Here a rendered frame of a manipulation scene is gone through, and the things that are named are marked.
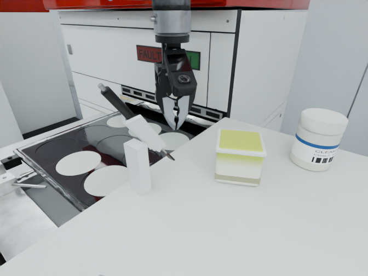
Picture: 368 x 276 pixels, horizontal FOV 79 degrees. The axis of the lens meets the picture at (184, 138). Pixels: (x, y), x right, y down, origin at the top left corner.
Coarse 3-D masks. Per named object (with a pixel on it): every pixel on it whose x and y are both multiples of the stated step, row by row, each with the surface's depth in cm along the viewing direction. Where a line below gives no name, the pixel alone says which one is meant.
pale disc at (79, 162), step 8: (80, 152) 57; (88, 152) 57; (64, 160) 54; (72, 160) 54; (80, 160) 54; (88, 160) 54; (96, 160) 54; (56, 168) 51; (64, 168) 51; (72, 168) 51; (80, 168) 51; (88, 168) 51
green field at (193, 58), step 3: (189, 54) 60; (192, 54) 60; (195, 54) 59; (198, 54) 58; (189, 57) 61; (192, 57) 60; (195, 57) 59; (198, 57) 59; (189, 60) 61; (192, 60) 60; (195, 60) 60; (198, 60) 59; (192, 63) 61; (195, 63) 60; (192, 66) 61; (195, 66) 60
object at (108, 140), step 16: (80, 128) 69; (96, 128) 69; (112, 128) 69; (48, 144) 61; (64, 144) 61; (80, 144) 61; (96, 144) 61; (112, 144) 61; (32, 160) 55; (48, 160) 54; (112, 160) 54; (64, 176) 49; (80, 176) 49; (80, 192) 44
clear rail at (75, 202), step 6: (18, 150) 58; (24, 156) 55; (24, 162) 54; (30, 162) 53; (36, 168) 51; (42, 174) 49; (48, 180) 47; (54, 180) 47; (54, 186) 46; (60, 186) 46; (60, 192) 44; (66, 192) 44; (66, 198) 43; (72, 204) 42; (78, 204) 41; (78, 210) 41
